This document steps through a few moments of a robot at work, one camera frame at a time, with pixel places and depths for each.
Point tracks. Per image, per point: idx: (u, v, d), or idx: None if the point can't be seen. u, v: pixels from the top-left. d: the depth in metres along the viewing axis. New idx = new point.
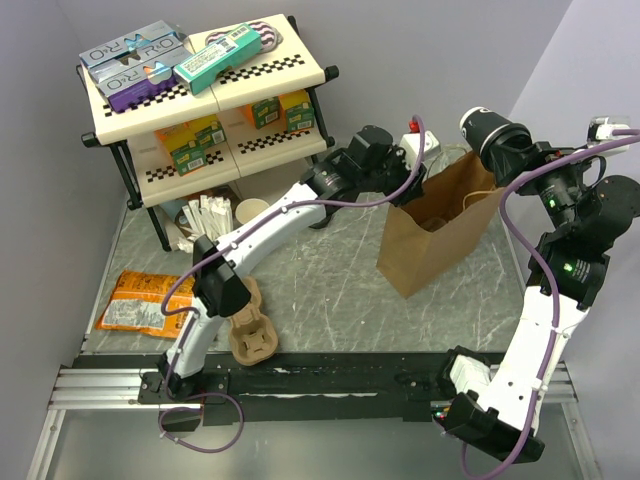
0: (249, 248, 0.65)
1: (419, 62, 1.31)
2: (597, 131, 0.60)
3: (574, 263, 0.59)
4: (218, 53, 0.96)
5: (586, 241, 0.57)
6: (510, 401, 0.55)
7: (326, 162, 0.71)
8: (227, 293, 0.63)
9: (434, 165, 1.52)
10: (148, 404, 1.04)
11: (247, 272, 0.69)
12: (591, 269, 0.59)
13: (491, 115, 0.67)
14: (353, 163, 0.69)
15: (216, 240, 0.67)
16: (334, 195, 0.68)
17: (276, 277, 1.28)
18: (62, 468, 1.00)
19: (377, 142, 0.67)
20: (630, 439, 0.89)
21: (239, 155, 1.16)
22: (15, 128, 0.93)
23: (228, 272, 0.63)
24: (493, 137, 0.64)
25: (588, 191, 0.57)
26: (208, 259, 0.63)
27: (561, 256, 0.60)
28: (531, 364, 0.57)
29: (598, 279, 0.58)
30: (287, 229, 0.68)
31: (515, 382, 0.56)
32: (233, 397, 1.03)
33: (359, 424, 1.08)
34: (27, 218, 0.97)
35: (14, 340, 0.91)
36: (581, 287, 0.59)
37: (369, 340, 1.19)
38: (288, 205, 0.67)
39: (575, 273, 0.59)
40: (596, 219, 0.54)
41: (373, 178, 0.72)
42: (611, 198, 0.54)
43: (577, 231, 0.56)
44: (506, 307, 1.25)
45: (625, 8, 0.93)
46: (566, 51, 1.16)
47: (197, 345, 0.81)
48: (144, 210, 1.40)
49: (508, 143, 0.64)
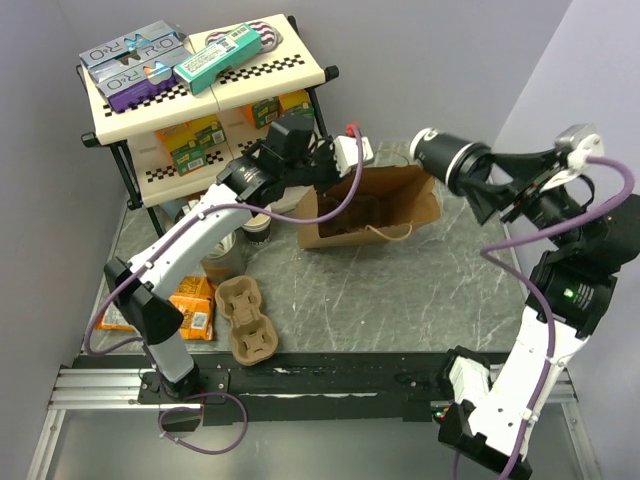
0: (167, 265, 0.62)
1: (419, 63, 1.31)
2: (569, 158, 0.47)
3: (575, 289, 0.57)
4: (219, 53, 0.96)
5: (592, 262, 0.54)
6: (499, 425, 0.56)
7: (246, 157, 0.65)
8: (151, 313, 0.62)
9: None
10: (148, 404, 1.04)
11: (173, 289, 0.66)
12: (594, 293, 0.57)
13: (444, 137, 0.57)
14: (274, 154, 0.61)
15: (129, 261, 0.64)
16: (257, 190, 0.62)
17: (276, 277, 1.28)
18: (62, 468, 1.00)
19: (296, 128, 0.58)
20: (630, 439, 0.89)
21: (239, 155, 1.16)
22: (15, 129, 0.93)
23: (145, 295, 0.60)
24: (460, 160, 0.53)
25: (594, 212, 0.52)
26: (122, 286, 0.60)
27: (562, 281, 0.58)
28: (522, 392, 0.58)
29: (602, 305, 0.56)
30: (209, 236, 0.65)
31: (505, 408, 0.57)
32: (233, 397, 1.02)
33: (359, 424, 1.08)
34: (27, 218, 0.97)
35: (13, 338, 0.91)
36: (582, 313, 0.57)
37: (369, 340, 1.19)
38: (205, 211, 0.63)
39: (576, 299, 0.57)
40: (603, 242, 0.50)
41: (298, 171, 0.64)
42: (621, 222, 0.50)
43: (581, 254, 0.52)
44: (506, 308, 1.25)
45: (624, 9, 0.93)
46: (565, 52, 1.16)
47: (165, 359, 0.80)
48: (144, 210, 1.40)
49: (477, 165, 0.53)
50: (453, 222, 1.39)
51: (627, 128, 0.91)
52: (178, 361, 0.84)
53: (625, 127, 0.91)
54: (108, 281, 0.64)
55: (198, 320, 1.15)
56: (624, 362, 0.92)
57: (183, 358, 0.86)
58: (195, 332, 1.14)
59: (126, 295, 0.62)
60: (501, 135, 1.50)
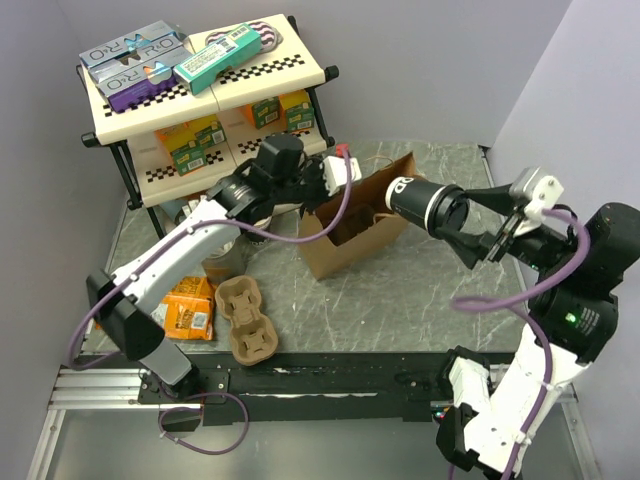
0: (152, 278, 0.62)
1: (420, 63, 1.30)
2: (527, 209, 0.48)
3: (579, 313, 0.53)
4: (219, 53, 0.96)
5: (593, 277, 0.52)
6: (492, 444, 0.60)
7: (236, 174, 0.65)
8: (135, 325, 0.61)
9: (435, 165, 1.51)
10: (148, 404, 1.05)
11: (156, 303, 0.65)
12: (599, 317, 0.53)
13: (418, 185, 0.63)
14: (264, 172, 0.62)
15: (113, 273, 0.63)
16: (247, 207, 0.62)
17: (276, 277, 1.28)
18: (62, 468, 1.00)
19: (287, 148, 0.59)
20: (630, 438, 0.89)
21: (239, 155, 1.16)
22: (15, 129, 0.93)
23: (128, 309, 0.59)
24: (437, 203, 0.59)
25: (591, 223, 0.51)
26: (106, 297, 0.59)
27: (565, 300, 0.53)
28: (519, 413, 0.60)
29: (607, 328, 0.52)
30: (196, 251, 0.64)
31: (499, 428, 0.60)
32: (233, 397, 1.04)
33: (359, 424, 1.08)
34: (26, 217, 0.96)
35: (14, 338, 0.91)
36: (587, 337, 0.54)
37: (369, 340, 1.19)
38: (194, 226, 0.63)
39: (579, 324, 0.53)
40: (607, 246, 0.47)
41: (288, 189, 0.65)
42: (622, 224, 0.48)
43: (583, 267, 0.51)
44: (506, 308, 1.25)
45: (624, 9, 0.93)
46: (566, 51, 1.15)
47: (157, 358, 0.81)
48: (143, 210, 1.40)
49: (454, 203, 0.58)
50: None
51: (627, 128, 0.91)
52: (173, 369, 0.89)
53: (625, 127, 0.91)
54: (90, 293, 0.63)
55: (198, 320, 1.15)
56: (623, 362, 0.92)
57: (177, 363, 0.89)
58: (195, 332, 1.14)
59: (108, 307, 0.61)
60: (502, 135, 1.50)
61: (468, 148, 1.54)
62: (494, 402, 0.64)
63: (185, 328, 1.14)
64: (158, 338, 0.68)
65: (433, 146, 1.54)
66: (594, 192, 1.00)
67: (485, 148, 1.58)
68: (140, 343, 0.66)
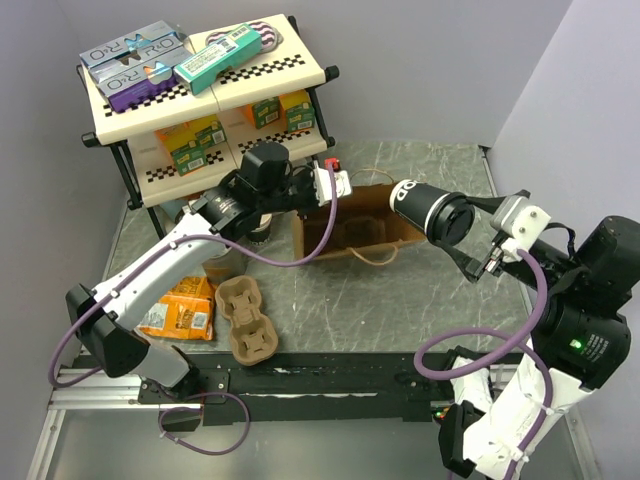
0: (133, 294, 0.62)
1: (420, 63, 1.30)
2: (504, 245, 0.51)
3: (585, 340, 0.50)
4: (219, 53, 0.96)
5: (598, 294, 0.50)
6: (489, 457, 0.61)
7: (222, 187, 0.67)
8: (115, 342, 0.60)
9: (435, 165, 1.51)
10: (148, 404, 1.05)
11: (137, 319, 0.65)
12: (606, 344, 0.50)
13: (421, 188, 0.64)
14: (248, 184, 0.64)
15: (93, 289, 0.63)
16: (232, 221, 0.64)
17: (276, 277, 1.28)
18: (62, 468, 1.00)
19: (269, 159, 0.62)
20: (630, 438, 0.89)
21: (239, 154, 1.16)
22: (15, 128, 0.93)
23: (108, 326, 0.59)
24: (437, 211, 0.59)
25: (595, 235, 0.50)
26: (86, 314, 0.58)
27: (571, 326, 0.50)
28: (516, 431, 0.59)
29: (614, 354, 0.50)
30: (179, 266, 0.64)
31: (495, 442, 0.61)
32: (233, 396, 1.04)
33: (359, 424, 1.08)
34: (26, 217, 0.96)
35: (14, 338, 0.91)
36: (594, 363, 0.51)
37: (369, 340, 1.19)
38: (178, 240, 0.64)
39: (585, 352, 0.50)
40: (614, 257, 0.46)
41: (275, 197, 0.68)
42: (627, 237, 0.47)
43: (589, 279, 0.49)
44: (506, 308, 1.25)
45: (625, 9, 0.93)
46: (566, 51, 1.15)
47: (162, 354, 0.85)
48: (143, 210, 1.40)
49: (455, 212, 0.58)
50: None
51: (628, 128, 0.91)
52: (169, 374, 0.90)
53: (626, 127, 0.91)
54: (68, 310, 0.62)
55: (198, 320, 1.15)
56: (623, 362, 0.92)
57: (176, 366, 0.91)
58: (195, 332, 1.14)
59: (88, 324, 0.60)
60: (502, 135, 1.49)
61: (468, 149, 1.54)
62: (492, 413, 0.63)
63: (185, 328, 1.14)
64: (141, 355, 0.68)
65: (434, 146, 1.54)
66: (594, 192, 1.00)
67: (486, 148, 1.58)
68: (121, 361, 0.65)
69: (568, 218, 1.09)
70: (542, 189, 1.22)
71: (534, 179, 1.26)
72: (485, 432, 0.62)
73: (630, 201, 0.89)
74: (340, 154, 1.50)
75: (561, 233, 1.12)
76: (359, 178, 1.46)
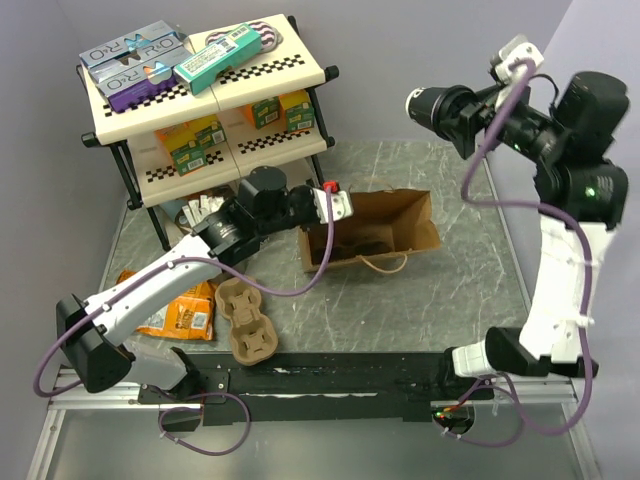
0: (125, 309, 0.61)
1: (419, 64, 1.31)
2: (498, 72, 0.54)
3: (595, 184, 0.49)
4: (219, 53, 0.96)
5: (586, 149, 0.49)
6: (559, 343, 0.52)
7: (223, 211, 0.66)
8: (99, 358, 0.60)
9: (435, 165, 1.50)
10: (148, 404, 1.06)
11: (124, 334, 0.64)
12: (613, 181, 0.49)
13: (431, 89, 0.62)
14: (245, 212, 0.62)
15: (85, 301, 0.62)
16: (230, 246, 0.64)
17: (276, 277, 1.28)
18: (61, 468, 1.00)
19: (264, 189, 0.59)
20: (629, 436, 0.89)
21: (239, 155, 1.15)
22: (15, 128, 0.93)
23: (95, 340, 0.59)
24: (439, 103, 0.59)
25: (571, 89, 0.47)
26: (75, 327, 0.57)
27: (580, 177, 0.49)
28: (573, 300, 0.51)
29: (623, 190, 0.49)
30: (173, 285, 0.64)
31: (559, 325, 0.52)
32: (234, 396, 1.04)
33: (359, 425, 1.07)
34: (26, 217, 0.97)
35: (13, 337, 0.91)
36: (605, 207, 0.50)
37: (369, 340, 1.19)
38: (175, 261, 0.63)
39: (599, 195, 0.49)
40: (597, 111, 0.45)
41: (277, 221, 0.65)
42: (599, 88, 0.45)
43: (578, 140, 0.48)
44: (506, 308, 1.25)
45: (622, 9, 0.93)
46: (564, 50, 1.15)
47: (162, 362, 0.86)
48: (143, 210, 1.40)
49: (454, 104, 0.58)
50: (453, 222, 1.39)
51: (625, 128, 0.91)
52: (166, 377, 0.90)
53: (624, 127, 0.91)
54: (57, 320, 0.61)
55: (198, 320, 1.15)
56: (623, 361, 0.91)
57: (175, 367, 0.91)
58: (195, 332, 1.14)
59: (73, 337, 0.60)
60: None
61: None
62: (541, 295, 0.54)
63: (185, 328, 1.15)
64: (124, 372, 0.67)
65: (434, 146, 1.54)
66: None
67: None
68: (103, 377, 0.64)
69: None
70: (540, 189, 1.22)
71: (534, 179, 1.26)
72: (543, 322, 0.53)
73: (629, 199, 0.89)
74: (340, 154, 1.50)
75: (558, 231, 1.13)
76: (359, 179, 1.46)
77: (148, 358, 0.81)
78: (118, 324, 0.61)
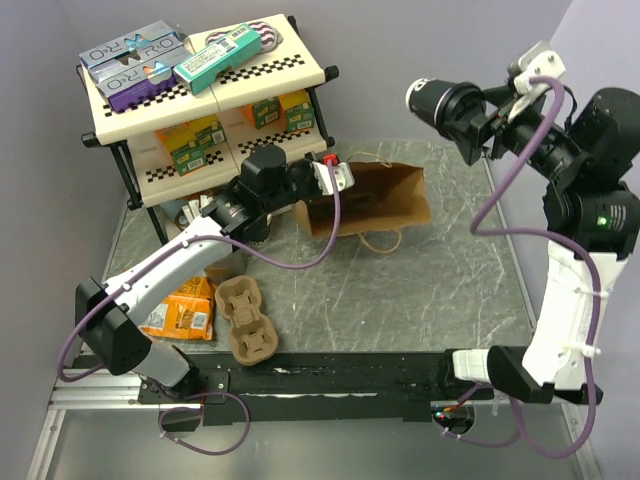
0: (145, 288, 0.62)
1: (419, 63, 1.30)
2: (517, 83, 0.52)
3: (607, 213, 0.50)
4: (219, 53, 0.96)
5: (602, 173, 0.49)
6: (564, 369, 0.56)
7: (228, 192, 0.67)
8: (122, 337, 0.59)
9: (435, 165, 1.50)
10: (148, 404, 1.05)
11: (145, 315, 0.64)
12: (626, 210, 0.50)
13: (434, 83, 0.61)
14: (250, 191, 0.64)
15: (103, 283, 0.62)
16: (240, 226, 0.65)
17: (276, 277, 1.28)
18: (61, 468, 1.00)
19: (267, 166, 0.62)
20: (629, 435, 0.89)
21: (239, 155, 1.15)
22: (15, 128, 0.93)
23: (119, 318, 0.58)
24: (444, 101, 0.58)
25: (591, 109, 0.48)
26: (98, 306, 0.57)
27: (591, 208, 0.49)
28: (579, 329, 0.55)
29: (637, 220, 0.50)
30: (189, 264, 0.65)
31: (564, 352, 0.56)
32: (233, 396, 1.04)
33: (358, 425, 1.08)
34: (26, 217, 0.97)
35: (13, 338, 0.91)
36: (618, 234, 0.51)
37: (369, 340, 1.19)
38: (190, 239, 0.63)
39: (611, 224, 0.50)
40: (616, 137, 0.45)
41: (281, 197, 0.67)
42: (620, 111, 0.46)
43: (593, 164, 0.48)
44: (506, 308, 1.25)
45: (622, 10, 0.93)
46: (564, 51, 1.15)
47: (166, 355, 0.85)
48: (143, 210, 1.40)
49: (460, 104, 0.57)
50: (453, 222, 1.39)
51: None
52: (166, 378, 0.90)
53: None
54: (77, 303, 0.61)
55: (198, 320, 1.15)
56: (624, 361, 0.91)
57: (176, 367, 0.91)
58: (195, 332, 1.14)
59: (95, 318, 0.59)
60: None
61: None
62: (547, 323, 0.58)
63: (185, 329, 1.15)
64: (145, 353, 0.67)
65: (434, 146, 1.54)
66: None
67: None
68: (125, 358, 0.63)
69: None
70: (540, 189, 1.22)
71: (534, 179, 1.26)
72: (550, 348, 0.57)
73: None
74: (340, 154, 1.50)
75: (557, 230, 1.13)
76: None
77: (154, 350, 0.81)
78: (140, 303, 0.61)
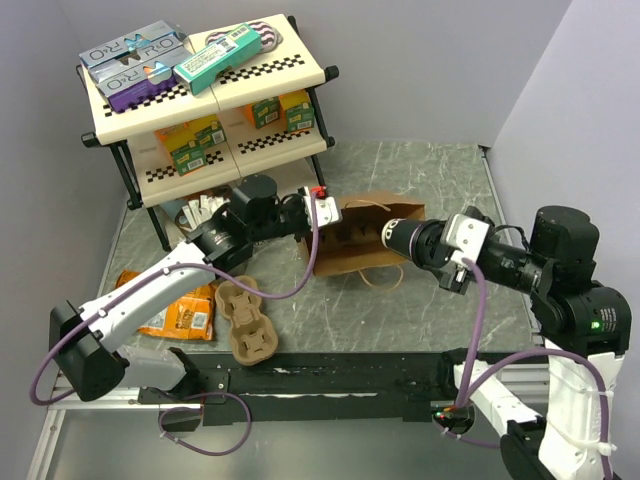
0: (121, 315, 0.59)
1: (420, 63, 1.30)
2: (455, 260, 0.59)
3: (599, 316, 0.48)
4: (219, 53, 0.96)
5: (573, 275, 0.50)
6: (584, 469, 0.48)
7: (215, 218, 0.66)
8: (94, 366, 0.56)
9: (435, 165, 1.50)
10: (148, 404, 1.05)
11: (118, 344, 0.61)
12: (615, 311, 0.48)
13: (406, 225, 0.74)
14: (238, 219, 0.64)
15: (79, 307, 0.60)
16: (224, 253, 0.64)
17: (276, 277, 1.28)
18: (62, 468, 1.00)
19: (256, 197, 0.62)
20: (626, 435, 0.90)
21: (239, 155, 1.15)
22: (15, 128, 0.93)
23: (93, 345, 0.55)
24: (417, 236, 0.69)
25: (540, 227, 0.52)
26: (73, 331, 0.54)
27: (581, 310, 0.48)
28: (592, 427, 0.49)
29: (627, 320, 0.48)
30: (167, 293, 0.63)
31: (581, 452, 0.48)
32: (233, 395, 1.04)
33: (358, 425, 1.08)
34: (27, 217, 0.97)
35: (13, 338, 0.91)
36: (614, 335, 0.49)
37: (369, 340, 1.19)
38: (171, 266, 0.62)
39: (605, 327, 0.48)
40: (572, 241, 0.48)
41: (267, 227, 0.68)
42: (565, 219, 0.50)
43: (563, 267, 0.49)
44: (505, 308, 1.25)
45: (625, 8, 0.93)
46: (566, 50, 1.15)
47: (158, 365, 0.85)
48: (143, 211, 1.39)
49: (431, 236, 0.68)
50: None
51: (625, 128, 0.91)
52: (166, 377, 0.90)
53: (623, 126, 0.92)
54: (50, 328, 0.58)
55: (198, 320, 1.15)
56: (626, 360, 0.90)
57: (172, 368, 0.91)
58: (195, 332, 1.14)
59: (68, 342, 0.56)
60: (502, 135, 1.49)
61: (468, 148, 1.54)
62: (560, 421, 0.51)
63: (185, 328, 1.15)
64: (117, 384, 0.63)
65: (434, 146, 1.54)
66: (593, 192, 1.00)
67: (485, 148, 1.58)
68: (97, 384, 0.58)
69: None
70: (541, 188, 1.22)
71: (534, 179, 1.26)
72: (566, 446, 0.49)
73: (630, 198, 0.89)
74: (340, 154, 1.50)
75: None
76: (359, 179, 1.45)
77: (144, 362, 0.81)
78: (115, 330, 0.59)
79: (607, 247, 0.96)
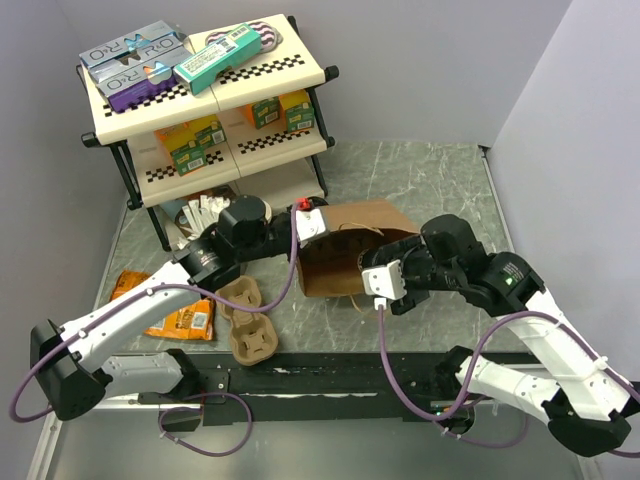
0: (101, 337, 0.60)
1: (420, 62, 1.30)
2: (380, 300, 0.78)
3: (507, 273, 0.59)
4: (219, 53, 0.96)
5: (474, 260, 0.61)
6: (604, 392, 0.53)
7: (203, 239, 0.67)
8: (72, 386, 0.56)
9: (434, 165, 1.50)
10: (148, 404, 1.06)
11: (100, 363, 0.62)
12: (512, 263, 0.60)
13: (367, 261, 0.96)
14: (225, 240, 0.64)
15: (60, 327, 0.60)
16: (210, 274, 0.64)
17: (276, 277, 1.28)
18: (62, 468, 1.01)
19: (243, 219, 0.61)
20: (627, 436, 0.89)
21: (239, 154, 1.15)
22: (16, 127, 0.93)
23: (69, 368, 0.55)
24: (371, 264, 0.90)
25: (427, 239, 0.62)
26: (48, 355, 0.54)
27: (493, 281, 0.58)
28: (579, 354, 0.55)
29: (523, 263, 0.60)
30: (149, 314, 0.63)
31: (593, 380, 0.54)
32: (233, 395, 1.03)
33: (358, 425, 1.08)
34: (27, 217, 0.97)
35: (13, 338, 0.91)
36: (526, 279, 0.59)
37: (369, 340, 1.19)
38: (155, 287, 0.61)
39: (516, 278, 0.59)
40: (456, 236, 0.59)
41: (256, 247, 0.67)
42: (440, 224, 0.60)
43: (464, 259, 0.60)
44: None
45: (624, 9, 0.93)
46: (566, 50, 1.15)
47: (150, 374, 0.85)
48: (143, 211, 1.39)
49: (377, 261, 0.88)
50: None
51: (625, 128, 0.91)
52: (166, 377, 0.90)
53: (623, 127, 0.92)
54: (32, 347, 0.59)
55: (198, 320, 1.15)
56: (626, 361, 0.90)
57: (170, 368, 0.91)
58: (195, 332, 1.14)
59: (47, 363, 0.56)
60: (502, 135, 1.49)
61: (468, 148, 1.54)
62: (559, 371, 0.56)
63: (185, 328, 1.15)
64: (99, 400, 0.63)
65: (434, 146, 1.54)
66: (594, 191, 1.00)
67: (485, 148, 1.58)
68: (77, 401, 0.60)
69: (569, 216, 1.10)
70: (542, 188, 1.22)
71: (534, 179, 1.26)
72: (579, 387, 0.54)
73: (630, 199, 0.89)
74: (339, 154, 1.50)
75: (562, 227, 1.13)
76: (359, 178, 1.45)
77: (134, 372, 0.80)
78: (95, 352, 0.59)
79: (606, 246, 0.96)
